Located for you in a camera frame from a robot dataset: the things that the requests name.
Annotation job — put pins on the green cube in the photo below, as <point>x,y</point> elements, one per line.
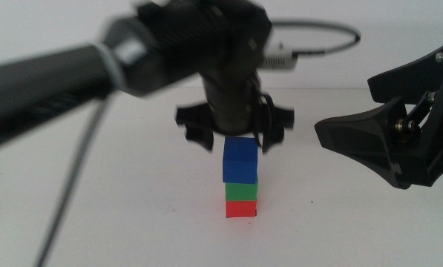
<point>241,191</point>

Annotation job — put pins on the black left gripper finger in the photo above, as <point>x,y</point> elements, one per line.
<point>282,122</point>
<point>197,122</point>

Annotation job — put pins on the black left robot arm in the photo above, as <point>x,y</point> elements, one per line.
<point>58,78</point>

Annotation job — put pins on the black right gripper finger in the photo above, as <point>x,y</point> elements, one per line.
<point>362,137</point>
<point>406,78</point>

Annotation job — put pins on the blue cube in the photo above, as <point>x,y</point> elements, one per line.
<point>239,163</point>

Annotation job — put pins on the red cube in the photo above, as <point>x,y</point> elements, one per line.
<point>240,209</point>

